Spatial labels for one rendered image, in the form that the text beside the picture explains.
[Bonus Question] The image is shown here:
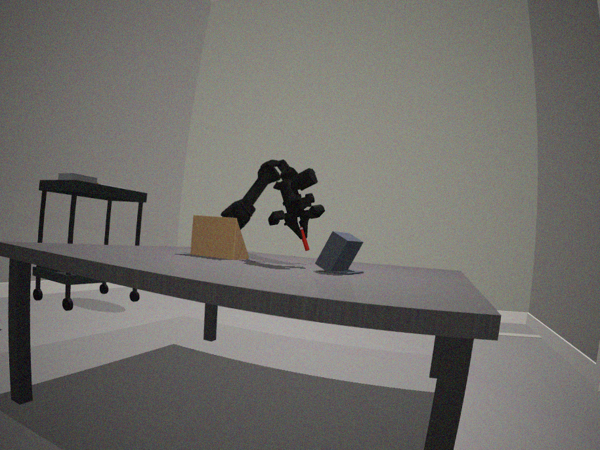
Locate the red peg with white band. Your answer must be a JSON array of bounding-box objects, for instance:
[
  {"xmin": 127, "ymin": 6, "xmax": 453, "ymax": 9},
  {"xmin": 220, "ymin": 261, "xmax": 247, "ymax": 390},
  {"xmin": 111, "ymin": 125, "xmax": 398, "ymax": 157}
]
[{"xmin": 299, "ymin": 227, "xmax": 310, "ymax": 251}]

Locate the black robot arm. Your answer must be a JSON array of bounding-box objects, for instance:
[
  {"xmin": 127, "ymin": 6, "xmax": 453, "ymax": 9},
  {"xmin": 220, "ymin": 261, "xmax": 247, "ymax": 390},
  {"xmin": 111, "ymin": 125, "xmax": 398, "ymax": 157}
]
[{"xmin": 221, "ymin": 159, "xmax": 318, "ymax": 230}]

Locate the grey sloped panel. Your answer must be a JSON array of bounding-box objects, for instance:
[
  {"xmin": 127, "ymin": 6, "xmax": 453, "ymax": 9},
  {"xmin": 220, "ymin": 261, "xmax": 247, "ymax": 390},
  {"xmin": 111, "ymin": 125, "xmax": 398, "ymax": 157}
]
[{"xmin": 315, "ymin": 231, "xmax": 364, "ymax": 275}]

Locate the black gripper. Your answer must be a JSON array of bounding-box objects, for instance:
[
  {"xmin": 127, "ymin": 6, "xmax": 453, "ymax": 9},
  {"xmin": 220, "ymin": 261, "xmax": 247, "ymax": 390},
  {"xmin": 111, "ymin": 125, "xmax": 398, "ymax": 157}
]
[{"xmin": 268, "ymin": 192, "xmax": 325, "ymax": 239}]

